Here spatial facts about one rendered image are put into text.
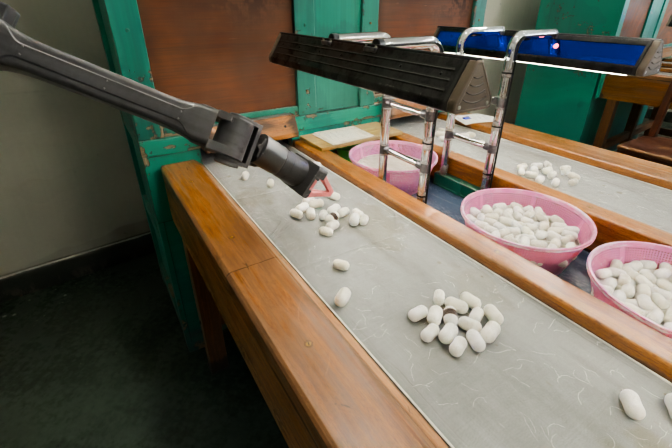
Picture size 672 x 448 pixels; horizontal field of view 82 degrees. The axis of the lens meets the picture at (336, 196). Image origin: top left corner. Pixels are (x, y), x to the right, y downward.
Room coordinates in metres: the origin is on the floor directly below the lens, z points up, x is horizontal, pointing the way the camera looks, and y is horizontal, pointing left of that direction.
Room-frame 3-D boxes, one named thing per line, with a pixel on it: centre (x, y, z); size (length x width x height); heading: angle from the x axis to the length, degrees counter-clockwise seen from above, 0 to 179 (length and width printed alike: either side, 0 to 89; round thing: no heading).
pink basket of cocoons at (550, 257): (0.72, -0.41, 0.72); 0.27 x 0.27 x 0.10
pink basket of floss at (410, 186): (1.09, -0.17, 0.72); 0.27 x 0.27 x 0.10
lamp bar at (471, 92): (0.80, -0.03, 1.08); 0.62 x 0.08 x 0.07; 32
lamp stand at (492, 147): (1.05, -0.43, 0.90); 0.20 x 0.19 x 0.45; 32
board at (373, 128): (1.28, -0.05, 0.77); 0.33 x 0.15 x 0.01; 122
